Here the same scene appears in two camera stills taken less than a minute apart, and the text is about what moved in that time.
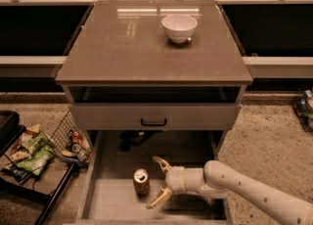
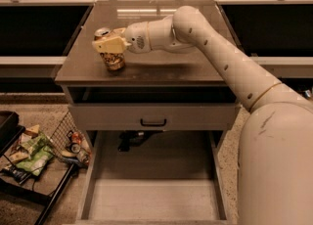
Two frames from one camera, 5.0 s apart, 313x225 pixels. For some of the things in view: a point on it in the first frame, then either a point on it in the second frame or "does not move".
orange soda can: [141, 184] -> [113, 61]
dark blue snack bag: [20, 174] does not move
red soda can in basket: [76, 138] does not move
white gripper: [175, 178] -> [137, 38]
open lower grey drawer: [109, 196] does not move
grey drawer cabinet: [148, 79] does not move
